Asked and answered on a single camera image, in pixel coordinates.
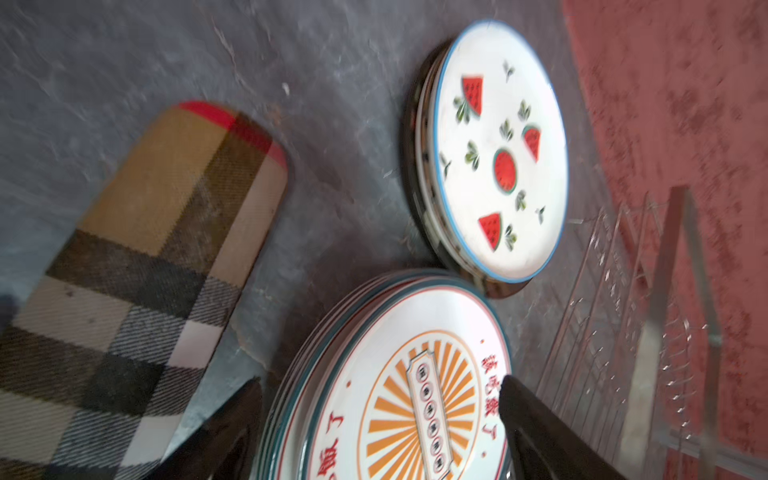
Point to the brown patterned plate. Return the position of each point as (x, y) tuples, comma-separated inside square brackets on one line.
[(290, 442)]

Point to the white watermelon pattern plate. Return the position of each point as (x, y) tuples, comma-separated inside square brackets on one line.
[(499, 156)]

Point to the plaid fabric pouch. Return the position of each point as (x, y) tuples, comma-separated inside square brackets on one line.
[(100, 364)]

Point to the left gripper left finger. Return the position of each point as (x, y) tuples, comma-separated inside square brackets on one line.
[(224, 446)]

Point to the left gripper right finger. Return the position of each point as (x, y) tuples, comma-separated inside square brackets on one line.
[(543, 446)]

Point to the metal wire dish rack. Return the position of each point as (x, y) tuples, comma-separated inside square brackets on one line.
[(634, 368)]

